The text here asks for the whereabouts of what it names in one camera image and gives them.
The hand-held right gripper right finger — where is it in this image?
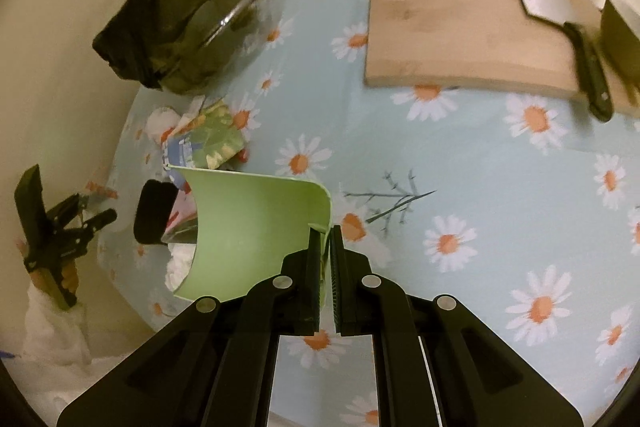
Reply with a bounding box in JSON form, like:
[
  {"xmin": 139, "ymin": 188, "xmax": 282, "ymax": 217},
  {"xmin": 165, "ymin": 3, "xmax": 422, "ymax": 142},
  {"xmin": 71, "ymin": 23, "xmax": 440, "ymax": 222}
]
[{"xmin": 330, "ymin": 224, "xmax": 586, "ymax": 427}]

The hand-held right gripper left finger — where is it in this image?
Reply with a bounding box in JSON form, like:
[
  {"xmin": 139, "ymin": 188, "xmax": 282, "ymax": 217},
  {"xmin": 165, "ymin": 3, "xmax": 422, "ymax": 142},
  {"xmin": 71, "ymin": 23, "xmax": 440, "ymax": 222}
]
[{"xmin": 56, "ymin": 227, "xmax": 331, "ymax": 427}]

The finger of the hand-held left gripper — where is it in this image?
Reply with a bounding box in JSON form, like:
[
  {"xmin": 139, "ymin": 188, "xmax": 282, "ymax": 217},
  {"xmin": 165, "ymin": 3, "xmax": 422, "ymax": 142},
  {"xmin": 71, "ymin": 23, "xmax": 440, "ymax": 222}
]
[
  {"xmin": 59, "ymin": 193, "xmax": 92, "ymax": 214},
  {"xmin": 81, "ymin": 208, "xmax": 119, "ymax": 234}
]

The dark rounded object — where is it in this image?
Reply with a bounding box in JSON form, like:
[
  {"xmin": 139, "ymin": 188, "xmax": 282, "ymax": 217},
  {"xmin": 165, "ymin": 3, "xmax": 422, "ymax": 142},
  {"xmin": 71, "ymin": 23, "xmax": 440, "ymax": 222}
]
[{"xmin": 133, "ymin": 179, "xmax": 179, "ymax": 246}]

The pink wrapper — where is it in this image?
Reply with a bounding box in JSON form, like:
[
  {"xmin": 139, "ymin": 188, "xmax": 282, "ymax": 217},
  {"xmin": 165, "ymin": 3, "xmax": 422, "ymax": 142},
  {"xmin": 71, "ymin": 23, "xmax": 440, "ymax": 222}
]
[{"xmin": 167, "ymin": 192, "xmax": 201, "ymax": 235}]

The green plastic scraper board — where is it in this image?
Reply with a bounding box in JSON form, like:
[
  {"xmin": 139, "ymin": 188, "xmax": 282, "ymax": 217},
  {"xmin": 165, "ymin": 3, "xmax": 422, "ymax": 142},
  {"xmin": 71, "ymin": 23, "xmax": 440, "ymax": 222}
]
[{"xmin": 166, "ymin": 164, "xmax": 333, "ymax": 303}]

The white tissue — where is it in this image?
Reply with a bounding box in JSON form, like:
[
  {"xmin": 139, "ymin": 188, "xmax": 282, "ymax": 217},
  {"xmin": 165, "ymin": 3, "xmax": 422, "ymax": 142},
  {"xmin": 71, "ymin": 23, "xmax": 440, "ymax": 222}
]
[
  {"xmin": 145, "ymin": 104, "xmax": 201, "ymax": 144},
  {"xmin": 165, "ymin": 241, "xmax": 199, "ymax": 292}
]

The blue and white wrapper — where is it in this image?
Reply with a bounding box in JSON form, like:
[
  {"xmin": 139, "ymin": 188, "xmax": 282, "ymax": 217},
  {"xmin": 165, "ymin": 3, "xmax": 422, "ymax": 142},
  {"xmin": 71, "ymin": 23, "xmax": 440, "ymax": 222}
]
[{"xmin": 161, "ymin": 134, "xmax": 201, "ymax": 178}]

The green snack wrapper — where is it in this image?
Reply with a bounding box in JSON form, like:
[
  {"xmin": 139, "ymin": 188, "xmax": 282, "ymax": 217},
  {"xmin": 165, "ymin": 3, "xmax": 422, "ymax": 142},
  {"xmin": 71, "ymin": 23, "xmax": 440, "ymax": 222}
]
[{"xmin": 167, "ymin": 103, "xmax": 247, "ymax": 171}]

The black trash bag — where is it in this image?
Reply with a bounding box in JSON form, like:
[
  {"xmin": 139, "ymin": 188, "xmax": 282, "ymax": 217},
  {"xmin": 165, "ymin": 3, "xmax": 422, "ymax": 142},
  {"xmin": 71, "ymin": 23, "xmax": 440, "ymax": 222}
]
[{"xmin": 92, "ymin": 0, "xmax": 258, "ymax": 94}]

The person's left hand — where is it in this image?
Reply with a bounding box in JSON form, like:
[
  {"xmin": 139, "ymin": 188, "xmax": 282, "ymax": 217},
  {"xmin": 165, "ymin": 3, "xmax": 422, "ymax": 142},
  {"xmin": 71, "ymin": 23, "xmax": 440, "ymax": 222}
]
[{"xmin": 59, "ymin": 263, "xmax": 81, "ymax": 304}]

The daisy print tablecloth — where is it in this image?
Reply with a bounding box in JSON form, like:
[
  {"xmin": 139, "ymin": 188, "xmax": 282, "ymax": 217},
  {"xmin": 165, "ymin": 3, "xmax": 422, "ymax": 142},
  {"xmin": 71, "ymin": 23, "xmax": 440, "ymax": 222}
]
[{"xmin": 95, "ymin": 0, "xmax": 640, "ymax": 427}]

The wooden cutting board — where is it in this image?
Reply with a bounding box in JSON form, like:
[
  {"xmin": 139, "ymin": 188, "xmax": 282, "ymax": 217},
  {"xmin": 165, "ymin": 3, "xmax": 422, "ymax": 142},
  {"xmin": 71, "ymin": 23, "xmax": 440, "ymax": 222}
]
[{"xmin": 363, "ymin": 0, "xmax": 640, "ymax": 115}]

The olive cup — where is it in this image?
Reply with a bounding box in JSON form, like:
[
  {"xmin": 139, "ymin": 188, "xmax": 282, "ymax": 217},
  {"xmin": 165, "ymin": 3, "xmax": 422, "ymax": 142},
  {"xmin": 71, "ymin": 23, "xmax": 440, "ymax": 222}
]
[{"xmin": 598, "ymin": 0, "xmax": 640, "ymax": 106}]

